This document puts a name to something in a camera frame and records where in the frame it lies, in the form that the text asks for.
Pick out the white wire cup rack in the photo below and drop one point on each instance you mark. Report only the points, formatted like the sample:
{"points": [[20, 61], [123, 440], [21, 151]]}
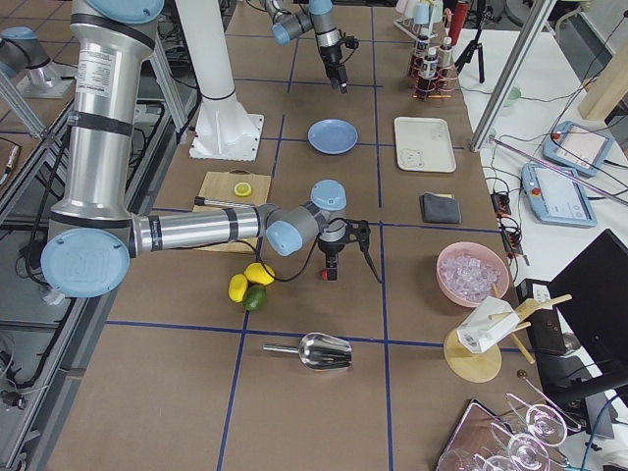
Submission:
{"points": [[409, 27]]}

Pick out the aluminium frame post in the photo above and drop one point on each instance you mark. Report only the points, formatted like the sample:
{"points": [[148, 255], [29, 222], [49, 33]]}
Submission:
{"points": [[532, 27]]}

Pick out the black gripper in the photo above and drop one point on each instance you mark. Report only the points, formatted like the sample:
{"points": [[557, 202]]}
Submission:
{"points": [[328, 248], [333, 56]]}

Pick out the pale green cup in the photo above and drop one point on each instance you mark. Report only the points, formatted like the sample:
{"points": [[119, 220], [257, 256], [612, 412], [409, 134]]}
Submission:
{"points": [[405, 7]]}

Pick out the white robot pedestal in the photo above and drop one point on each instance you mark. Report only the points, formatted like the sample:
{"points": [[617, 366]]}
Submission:
{"points": [[223, 130]]}

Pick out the tea bottle white cap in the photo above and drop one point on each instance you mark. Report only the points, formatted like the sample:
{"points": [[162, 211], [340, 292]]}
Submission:
{"points": [[445, 53]]}

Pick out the lemon half slice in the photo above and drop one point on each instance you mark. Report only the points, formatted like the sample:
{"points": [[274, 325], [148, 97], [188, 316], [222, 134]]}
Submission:
{"points": [[242, 189]]}

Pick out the black monitor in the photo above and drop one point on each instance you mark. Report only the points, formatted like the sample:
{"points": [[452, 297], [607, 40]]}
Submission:
{"points": [[597, 315]]}

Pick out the blue teach pendant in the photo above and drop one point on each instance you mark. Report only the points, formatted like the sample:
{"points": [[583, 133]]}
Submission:
{"points": [[557, 199], [574, 146]]}

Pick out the steel cylinder black cap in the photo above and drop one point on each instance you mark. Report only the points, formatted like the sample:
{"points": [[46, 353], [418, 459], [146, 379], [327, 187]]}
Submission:
{"points": [[204, 201]]}

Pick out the blue cup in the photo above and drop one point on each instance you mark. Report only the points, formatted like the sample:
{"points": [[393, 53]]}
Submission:
{"points": [[422, 13]]}

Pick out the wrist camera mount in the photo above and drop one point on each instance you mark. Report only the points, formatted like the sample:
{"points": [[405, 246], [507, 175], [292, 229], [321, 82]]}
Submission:
{"points": [[359, 231], [349, 41]]}

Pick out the cream bear tray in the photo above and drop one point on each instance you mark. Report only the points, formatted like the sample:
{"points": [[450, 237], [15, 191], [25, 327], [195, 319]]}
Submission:
{"points": [[423, 145]]}

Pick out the red cylinder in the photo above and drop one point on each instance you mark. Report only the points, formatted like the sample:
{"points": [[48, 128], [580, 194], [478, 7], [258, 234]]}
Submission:
{"points": [[458, 19]]}

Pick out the wooden cutting board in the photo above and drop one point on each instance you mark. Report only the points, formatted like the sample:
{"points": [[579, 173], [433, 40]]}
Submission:
{"points": [[231, 190]]}

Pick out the metal scoop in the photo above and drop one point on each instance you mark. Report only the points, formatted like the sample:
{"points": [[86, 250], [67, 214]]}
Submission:
{"points": [[318, 352]]}

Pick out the green lime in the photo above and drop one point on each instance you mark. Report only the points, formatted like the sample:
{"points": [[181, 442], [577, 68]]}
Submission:
{"points": [[255, 298]]}

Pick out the copper wire bottle rack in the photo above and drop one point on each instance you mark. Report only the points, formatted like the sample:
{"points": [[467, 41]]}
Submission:
{"points": [[441, 86]]}

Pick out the pink bowl with ice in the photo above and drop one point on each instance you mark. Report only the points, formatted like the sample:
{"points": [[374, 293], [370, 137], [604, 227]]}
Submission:
{"points": [[469, 272]]}

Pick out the wooden stand round base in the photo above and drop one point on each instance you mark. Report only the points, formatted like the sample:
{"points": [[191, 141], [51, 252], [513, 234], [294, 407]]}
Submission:
{"points": [[483, 367]]}

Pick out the yellow lemon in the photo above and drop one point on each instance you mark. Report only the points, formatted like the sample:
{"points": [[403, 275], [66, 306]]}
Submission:
{"points": [[259, 274], [238, 287]]}

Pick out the blue plate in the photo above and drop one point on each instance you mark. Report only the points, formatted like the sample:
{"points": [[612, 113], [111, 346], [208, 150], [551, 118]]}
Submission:
{"points": [[332, 136]]}

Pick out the wine glass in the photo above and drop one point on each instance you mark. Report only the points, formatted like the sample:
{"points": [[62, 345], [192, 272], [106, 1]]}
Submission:
{"points": [[541, 421]]}

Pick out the green bowl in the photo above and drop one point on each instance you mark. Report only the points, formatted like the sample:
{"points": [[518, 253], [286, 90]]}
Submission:
{"points": [[514, 95]]}

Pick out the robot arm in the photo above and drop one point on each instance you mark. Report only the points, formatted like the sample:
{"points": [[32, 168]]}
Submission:
{"points": [[319, 17], [98, 226]]}

